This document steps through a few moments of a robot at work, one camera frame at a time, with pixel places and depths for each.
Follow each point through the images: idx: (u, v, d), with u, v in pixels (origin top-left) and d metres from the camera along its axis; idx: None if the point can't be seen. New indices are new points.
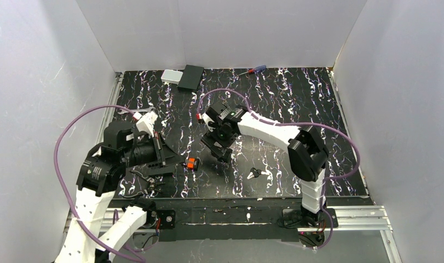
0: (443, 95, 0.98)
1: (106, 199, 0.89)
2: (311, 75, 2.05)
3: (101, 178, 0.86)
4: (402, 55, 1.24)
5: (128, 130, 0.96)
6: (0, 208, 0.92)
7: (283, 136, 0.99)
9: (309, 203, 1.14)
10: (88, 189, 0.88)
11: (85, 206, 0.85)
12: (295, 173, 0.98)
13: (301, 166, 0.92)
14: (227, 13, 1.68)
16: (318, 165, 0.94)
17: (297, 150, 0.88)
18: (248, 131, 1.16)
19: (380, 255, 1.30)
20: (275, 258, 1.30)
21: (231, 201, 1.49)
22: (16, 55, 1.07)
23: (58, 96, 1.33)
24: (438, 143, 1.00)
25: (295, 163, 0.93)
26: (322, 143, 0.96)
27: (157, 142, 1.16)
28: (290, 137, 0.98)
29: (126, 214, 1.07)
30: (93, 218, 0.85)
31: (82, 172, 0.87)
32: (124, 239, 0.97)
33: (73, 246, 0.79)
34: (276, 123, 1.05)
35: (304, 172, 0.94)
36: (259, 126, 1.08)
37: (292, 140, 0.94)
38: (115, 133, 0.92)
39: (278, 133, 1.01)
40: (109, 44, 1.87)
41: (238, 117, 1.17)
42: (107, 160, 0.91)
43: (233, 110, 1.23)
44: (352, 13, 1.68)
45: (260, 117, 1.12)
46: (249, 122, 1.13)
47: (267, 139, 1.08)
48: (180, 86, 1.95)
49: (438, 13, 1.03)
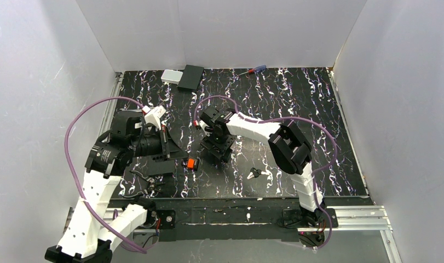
0: (443, 94, 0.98)
1: (113, 183, 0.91)
2: (311, 75, 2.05)
3: (109, 161, 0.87)
4: (402, 55, 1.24)
5: (137, 118, 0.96)
6: None
7: (265, 131, 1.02)
9: (306, 201, 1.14)
10: (96, 171, 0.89)
11: (92, 188, 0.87)
12: (280, 167, 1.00)
13: (282, 159, 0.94)
14: (227, 13, 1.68)
16: (301, 157, 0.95)
17: (276, 144, 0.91)
18: (236, 131, 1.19)
19: (380, 255, 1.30)
20: (275, 258, 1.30)
21: (231, 201, 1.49)
22: (16, 55, 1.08)
23: (57, 96, 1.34)
24: (438, 143, 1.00)
25: (277, 156, 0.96)
26: (303, 137, 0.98)
27: (163, 135, 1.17)
28: (271, 131, 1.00)
29: (127, 210, 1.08)
30: (99, 201, 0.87)
31: (92, 155, 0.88)
32: (125, 234, 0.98)
33: (79, 228, 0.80)
34: (259, 121, 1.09)
35: (287, 165, 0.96)
36: (244, 125, 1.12)
37: (272, 135, 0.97)
38: (125, 120, 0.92)
39: (260, 130, 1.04)
40: (109, 44, 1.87)
41: (226, 119, 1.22)
42: (115, 146, 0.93)
43: (222, 113, 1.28)
44: (352, 13, 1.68)
45: (246, 116, 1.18)
46: (236, 122, 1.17)
47: (252, 136, 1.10)
48: (180, 86, 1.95)
49: (438, 12, 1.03)
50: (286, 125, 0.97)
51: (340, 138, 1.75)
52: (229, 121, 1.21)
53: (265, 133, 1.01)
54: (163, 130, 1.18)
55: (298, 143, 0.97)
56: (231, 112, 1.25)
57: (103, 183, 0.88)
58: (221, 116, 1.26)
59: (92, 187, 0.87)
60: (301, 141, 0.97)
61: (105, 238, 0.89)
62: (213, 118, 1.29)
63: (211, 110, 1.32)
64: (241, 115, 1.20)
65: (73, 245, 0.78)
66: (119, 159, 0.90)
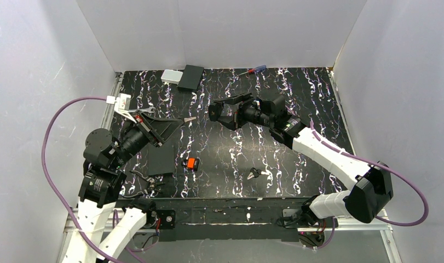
0: (443, 95, 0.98)
1: (106, 210, 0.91)
2: (311, 75, 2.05)
3: (102, 190, 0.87)
4: (402, 56, 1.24)
5: (107, 148, 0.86)
6: (0, 207, 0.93)
7: (350, 171, 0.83)
9: (321, 211, 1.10)
10: (89, 201, 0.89)
11: (86, 217, 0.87)
12: (350, 213, 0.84)
13: (361, 209, 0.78)
14: (227, 13, 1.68)
16: (378, 208, 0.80)
17: (364, 189, 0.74)
18: (301, 149, 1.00)
19: (380, 255, 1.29)
20: (275, 258, 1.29)
21: (231, 201, 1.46)
22: (17, 56, 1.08)
23: (58, 96, 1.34)
24: (437, 143, 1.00)
25: (353, 203, 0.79)
26: (390, 185, 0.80)
27: (144, 126, 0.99)
28: (358, 172, 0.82)
29: (125, 217, 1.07)
30: (94, 229, 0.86)
31: (85, 184, 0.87)
32: (125, 243, 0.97)
33: (74, 256, 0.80)
34: (344, 152, 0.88)
35: (362, 216, 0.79)
36: (321, 150, 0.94)
37: (360, 178, 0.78)
38: (94, 158, 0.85)
39: (342, 165, 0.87)
40: (109, 44, 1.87)
41: (294, 133, 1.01)
42: (104, 172, 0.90)
43: (289, 121, 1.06)
44: (352, 13, 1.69)
45: (323, 138, 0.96)
46: (308, 140, 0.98)
47: (327, 167, 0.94)
48: (180, 86, 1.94)
49: (438, 12, 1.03)
50: (378, 170, 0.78)
51: (340, 138, 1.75)
52: (296, 137, 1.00)
53: (350, 173, 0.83)
54: (141, 121, 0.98)
55: (381, 189, 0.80)
56: (301, 124, 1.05)
57: (96, 212, 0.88)
58: (286, 124, 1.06)
59: (86, 216, 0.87)
60: (386, 190, 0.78)
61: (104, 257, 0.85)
62: (273, 113, 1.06)
63: (281, 105, 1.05)
64: (316, 135, 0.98)
65: None
66: (113, 187, 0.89)
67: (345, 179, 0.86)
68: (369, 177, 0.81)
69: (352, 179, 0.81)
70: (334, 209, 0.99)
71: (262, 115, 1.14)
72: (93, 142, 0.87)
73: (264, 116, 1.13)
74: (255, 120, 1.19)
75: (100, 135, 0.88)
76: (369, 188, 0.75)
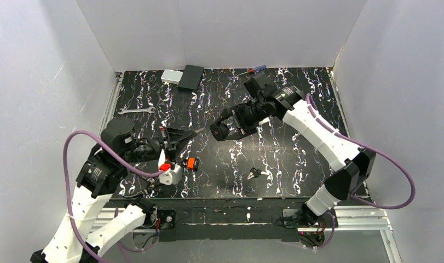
0: (443, 95, 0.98)
1: (101, 201, 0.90)
2: (311, 75, 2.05)
3: (98, 181, 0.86)
4: (403, 56, 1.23)
5: (127, 133, 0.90)
6: (0, 207, 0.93)
7: (340, 153, 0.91)
9: (318, 208, 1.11)
10: (86, 188, 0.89)
11: (79, 204, 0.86)
12: (329, 188, 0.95)
13: (343, 187, 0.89)
14: (227, 12, 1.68)
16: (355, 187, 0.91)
17: (350, 172, 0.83)
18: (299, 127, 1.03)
19: (380, 255, 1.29)
20: (275, 258, 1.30)
21: (231, 201, 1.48)
22: (17, 55, 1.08)
23: (58, 96, 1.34)
24: (438, 143, 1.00)
25: (338, 182, 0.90)
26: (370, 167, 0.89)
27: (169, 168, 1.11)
28: (348, 155, 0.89)
29: (125, 212, 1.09)
30: (84, 218, 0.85)
31: (84, 171, 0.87)
32: (117, 238, 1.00)
33: (62, 240, 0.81)
34: (336, 133, 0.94)
35: (341, 192, 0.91)
36: (313, 127, 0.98)
37: (350, 162, 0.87)
38: (110, 141, 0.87)
39: (333, 146, 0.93)
40: (109, 44, 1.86)
41: (289, 106, 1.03)
42: (108, 163, 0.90)
43: (282, 90, 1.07)
44: (352, 13, 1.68)
45: (318, 115, 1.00)
46: (303, 115, 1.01)
47: (316, 145, 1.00)
48: (180, 86, 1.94)
49: (439, 12, 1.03)
50: (365, 153, 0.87)
51: None
52: (291, 110, 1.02)
53: (339, 154, 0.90)
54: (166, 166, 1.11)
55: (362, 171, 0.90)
56: (295, 95, 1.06)
57: (90, 201, 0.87)
58: (280, 93, 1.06)
59: (79, 203, 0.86)
60: (366, 172, 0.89)
61: (95, 244, 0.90)
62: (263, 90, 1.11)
63: (264, 79, 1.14)
64: (311, 110, 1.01)
65: (53, 257, 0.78)
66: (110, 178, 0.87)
67: (332, 159, 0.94)
68: (357, 160, 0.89)
69: (340, 162, 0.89)
70: (323, 199, 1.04)
71: (256, 104, 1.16)
72: (114, 125, 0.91)
73: (259, 105, 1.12)
74: (257, 117, 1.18)
75: (123, 122, 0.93)
76: (356, 171, 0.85)
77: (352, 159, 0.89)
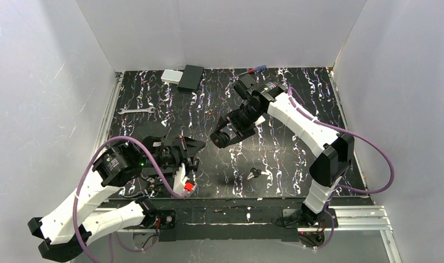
0: (442, 95, 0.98)
1: (108, 191, 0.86)
2: (311, 75, 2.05)
3: (113, 171, 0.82)
4: (403, 56, 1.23)
5: (157, 137, 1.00)
6: (0, 207, 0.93)
7: (319, 138, 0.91)
9: (316, 205, 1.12)
10: (98, 173, 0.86)
11: (87, 188, 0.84)
12: (315, 178, 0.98)
13: (324, 172, 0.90)
14: (227, 12, 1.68)
16: (337, 173, 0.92)
17: (329, 157, 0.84)
18: (282, 119, 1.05)
19: (380, 255, 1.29)
20: (275, 258, 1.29)
21: (231, 201, 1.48)
22: (17, 56, 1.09)
23: (58, 96, 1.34)
24: (438, 143, 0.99)
25: (318, 167, 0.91)
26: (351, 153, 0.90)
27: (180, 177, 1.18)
28: (327, 141, 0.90)
29: (126, 207, 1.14)
30: (87, 203, 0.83)
31: (103, 158, 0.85)
32: (111, 229, 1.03)
33: (60, 216, 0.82)
34: (315, 120, 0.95)
35: (323, 179, 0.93)
36: (294, 117, 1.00)
37: (328, 147, 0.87)
38: (143, 138, 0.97)
39: (312, 132, 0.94)
40: (109, 44, 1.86)
41: (271, 98, 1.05)
42: (127, 157, 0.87)
43: (265, 84, 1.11)
44: (352, 13, 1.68)
45: (299, 106, 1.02)
46: (284, 106, 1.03)
47: (299, 134, 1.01)
48: (180, 86, 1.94)
49: (438, 12, 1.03)
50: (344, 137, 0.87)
51: None
52: (273, 102, 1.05)
53: (318, 140, 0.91)
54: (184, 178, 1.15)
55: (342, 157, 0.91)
56: (278, 89, 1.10)
57: (97, 188, 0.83)
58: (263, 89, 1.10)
59: (87, 186, 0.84)
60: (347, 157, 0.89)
61: (88, 229, 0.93)
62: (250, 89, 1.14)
63: (249, 80, 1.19)
64: (293, 101, 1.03)
65: (47, 228, 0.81)
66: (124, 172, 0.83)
67: (312, 146, 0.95)
68: (336, 145, 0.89)
69: (320, 148, 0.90)
70: (316, 193, 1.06)
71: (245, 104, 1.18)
72: (150, 128, 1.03)
73: (247, 104, 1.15)
74: (249, 118, 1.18)
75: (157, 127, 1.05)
76: (334, 155, 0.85)
77: (330, 144, 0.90)
